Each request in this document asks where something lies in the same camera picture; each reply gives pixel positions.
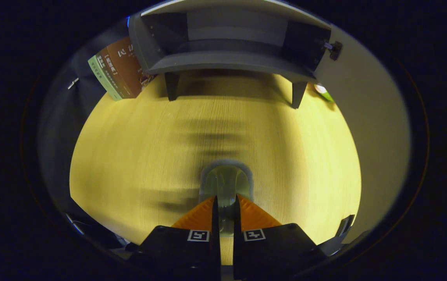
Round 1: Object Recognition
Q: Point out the green and white toy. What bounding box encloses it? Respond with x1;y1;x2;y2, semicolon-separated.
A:
314;83;335;103

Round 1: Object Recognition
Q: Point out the brown book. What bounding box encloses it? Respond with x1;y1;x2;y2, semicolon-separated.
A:
98;36;157;99

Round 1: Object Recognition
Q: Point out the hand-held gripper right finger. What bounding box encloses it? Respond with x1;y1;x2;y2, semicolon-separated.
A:
233;194;328;281

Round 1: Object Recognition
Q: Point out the clear glass cup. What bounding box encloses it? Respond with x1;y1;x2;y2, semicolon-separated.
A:
199;159;254;237

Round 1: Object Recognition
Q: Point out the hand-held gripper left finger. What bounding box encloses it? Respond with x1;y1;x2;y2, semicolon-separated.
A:
129;195;222;281

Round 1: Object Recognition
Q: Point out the dark grey cabinet body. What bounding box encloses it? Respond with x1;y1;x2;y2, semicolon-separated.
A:
128;0;333;110

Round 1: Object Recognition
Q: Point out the black door hinge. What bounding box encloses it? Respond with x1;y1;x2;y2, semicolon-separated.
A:
323;40;343;61

